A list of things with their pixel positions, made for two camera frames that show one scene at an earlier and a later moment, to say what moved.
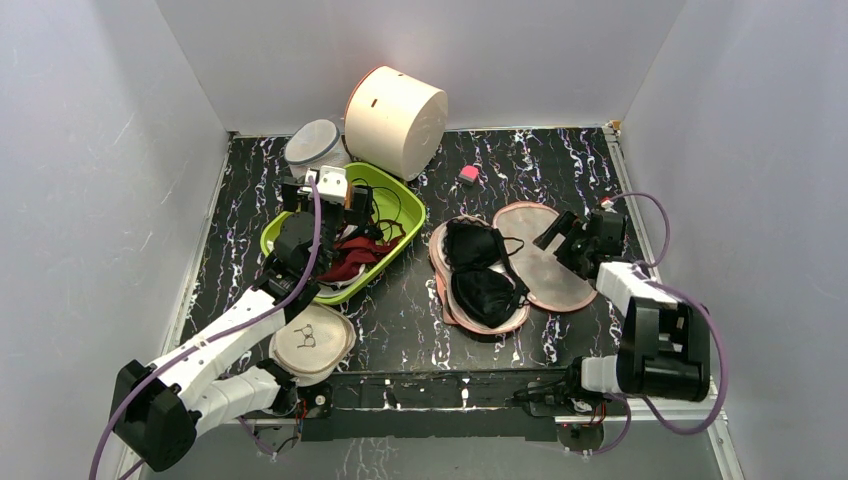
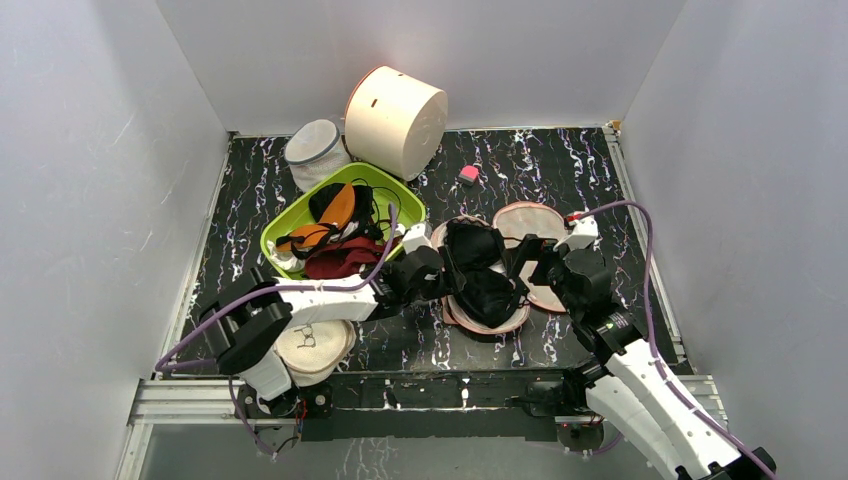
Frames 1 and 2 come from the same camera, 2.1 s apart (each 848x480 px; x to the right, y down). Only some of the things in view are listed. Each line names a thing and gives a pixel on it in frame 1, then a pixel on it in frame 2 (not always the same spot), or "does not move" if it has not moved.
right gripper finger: x=561 y=225 → x=529 y=243
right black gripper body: x=573 y=237 → x=528 y=258
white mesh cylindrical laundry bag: x=314 y=145 does not move
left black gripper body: x=330 y=220 → x=442 y=285
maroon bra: x=353 y=252 does not move
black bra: x=485 y=286 does not move
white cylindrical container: x=395 y=122 does not move
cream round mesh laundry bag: x=315 y=339 does not move
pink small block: x=468 y=174 does not move
